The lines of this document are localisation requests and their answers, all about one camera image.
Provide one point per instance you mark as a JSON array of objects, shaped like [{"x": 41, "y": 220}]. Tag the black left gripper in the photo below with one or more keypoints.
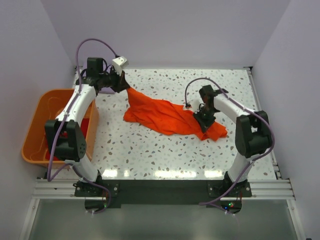
[{"x": 120, "y": 81}]

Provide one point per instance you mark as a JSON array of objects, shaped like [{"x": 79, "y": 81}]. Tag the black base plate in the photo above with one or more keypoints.
[{"x": 117, "y": 193}]

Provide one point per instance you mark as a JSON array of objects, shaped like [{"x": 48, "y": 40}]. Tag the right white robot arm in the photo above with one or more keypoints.
[{"x": 252, "y": 135}]

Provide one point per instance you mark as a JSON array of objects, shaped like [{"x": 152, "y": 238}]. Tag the orange t-shirt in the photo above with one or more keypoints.
[{"x": 167, "y": 118}]

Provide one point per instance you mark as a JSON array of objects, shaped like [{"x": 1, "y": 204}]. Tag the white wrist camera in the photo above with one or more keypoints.
[
  {"x": 120, "y": 63},
  {"x": 194, "y": 104}
]

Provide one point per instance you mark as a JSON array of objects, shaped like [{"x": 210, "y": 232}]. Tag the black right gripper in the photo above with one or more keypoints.
[{"x": 204, "y": 119}]

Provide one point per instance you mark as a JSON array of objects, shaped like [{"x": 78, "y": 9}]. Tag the red t-shirt in basket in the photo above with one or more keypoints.
[{"x": 65, "y": 140}]

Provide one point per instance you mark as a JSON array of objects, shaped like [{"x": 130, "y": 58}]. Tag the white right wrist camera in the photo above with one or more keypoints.
[{"x": 194, "y": 104}]

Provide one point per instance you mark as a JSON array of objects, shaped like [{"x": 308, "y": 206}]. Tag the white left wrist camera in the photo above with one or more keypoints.
[{"x": 120, "y": 63}]

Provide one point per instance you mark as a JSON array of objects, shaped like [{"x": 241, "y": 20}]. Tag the aluminium front rail frame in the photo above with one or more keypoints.
[{"x": 280, "y": 189}]

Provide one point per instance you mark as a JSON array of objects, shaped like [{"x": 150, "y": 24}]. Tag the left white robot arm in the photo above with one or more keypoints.
[{"x": 90, "y": 82}]

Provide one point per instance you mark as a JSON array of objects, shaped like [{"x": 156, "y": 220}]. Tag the orange plastic basket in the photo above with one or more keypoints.
[{"x": 50, "y": 105}]

